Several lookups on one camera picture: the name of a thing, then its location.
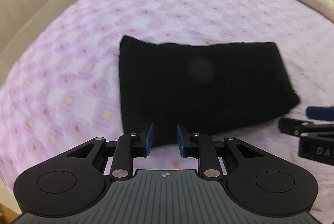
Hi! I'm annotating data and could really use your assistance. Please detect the black pants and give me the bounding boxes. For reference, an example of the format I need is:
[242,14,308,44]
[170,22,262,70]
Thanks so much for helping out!
[119,36,300,146]

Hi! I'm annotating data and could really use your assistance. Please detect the purple patterned bed sheet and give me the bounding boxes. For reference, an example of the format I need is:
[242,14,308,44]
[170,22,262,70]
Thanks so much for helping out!
[0,0,334,214]

